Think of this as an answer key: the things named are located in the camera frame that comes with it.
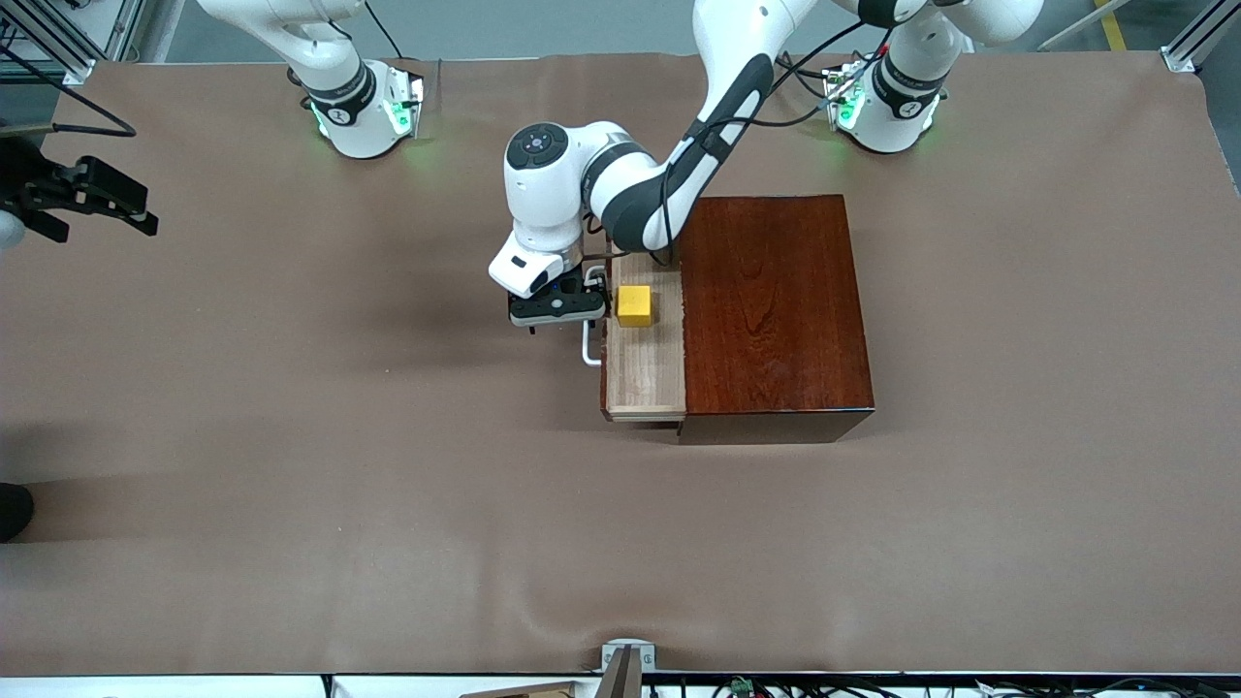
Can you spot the tan wooden board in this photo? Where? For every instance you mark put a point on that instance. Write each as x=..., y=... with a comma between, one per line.
x=533, y=692

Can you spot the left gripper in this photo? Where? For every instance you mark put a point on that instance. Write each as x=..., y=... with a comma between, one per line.
x=592, y=282

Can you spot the brown table mat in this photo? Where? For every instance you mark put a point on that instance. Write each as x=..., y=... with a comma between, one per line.
x=291, y=533

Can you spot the dark brown wooden cabinet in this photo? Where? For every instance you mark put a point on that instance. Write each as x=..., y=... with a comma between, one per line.
x=776, y=310

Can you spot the light wood drawer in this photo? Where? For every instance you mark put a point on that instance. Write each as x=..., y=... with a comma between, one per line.
x=645, y=373

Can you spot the yellow wooden block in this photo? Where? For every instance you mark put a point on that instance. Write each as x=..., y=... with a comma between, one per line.
x=635, y=305

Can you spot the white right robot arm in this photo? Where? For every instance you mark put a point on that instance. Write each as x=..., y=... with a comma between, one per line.
x=354, y=107

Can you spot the grey metal clamp bracket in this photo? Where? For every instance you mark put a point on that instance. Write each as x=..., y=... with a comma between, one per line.
x=628, y=659

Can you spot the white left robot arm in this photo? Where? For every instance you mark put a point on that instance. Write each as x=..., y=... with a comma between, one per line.
x=553, y=194

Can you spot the yellow floor tape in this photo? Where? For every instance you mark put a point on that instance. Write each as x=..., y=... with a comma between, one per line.
x=1113, y=24

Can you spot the black rounded object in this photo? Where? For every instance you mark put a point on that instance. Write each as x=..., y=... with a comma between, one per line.
x=12, y=512

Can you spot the white table edge rail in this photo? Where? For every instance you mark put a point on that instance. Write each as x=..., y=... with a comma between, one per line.
x=145, y=688

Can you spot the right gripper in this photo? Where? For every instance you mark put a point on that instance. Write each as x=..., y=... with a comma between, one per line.
x=39, y=186

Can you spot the aluminium frame profile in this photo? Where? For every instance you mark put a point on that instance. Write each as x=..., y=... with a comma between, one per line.
x=58, y=44
x=1197, y=34

